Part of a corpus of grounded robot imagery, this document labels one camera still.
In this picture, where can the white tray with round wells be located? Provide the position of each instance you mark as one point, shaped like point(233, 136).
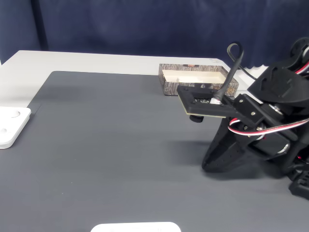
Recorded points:
point(14, 130)

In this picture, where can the dark blue curtain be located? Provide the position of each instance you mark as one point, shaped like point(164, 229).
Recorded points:
point(120, 24)

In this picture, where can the white flat device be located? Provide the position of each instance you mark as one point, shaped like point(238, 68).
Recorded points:
point(135, 227)

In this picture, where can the bark patterned cardboard box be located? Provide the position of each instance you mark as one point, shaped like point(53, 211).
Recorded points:
point(173, 88)

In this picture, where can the white block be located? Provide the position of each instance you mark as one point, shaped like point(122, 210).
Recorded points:
point(190, 80)

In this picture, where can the black camera module with mount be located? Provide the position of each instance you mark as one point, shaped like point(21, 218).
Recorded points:
point(205, 109)

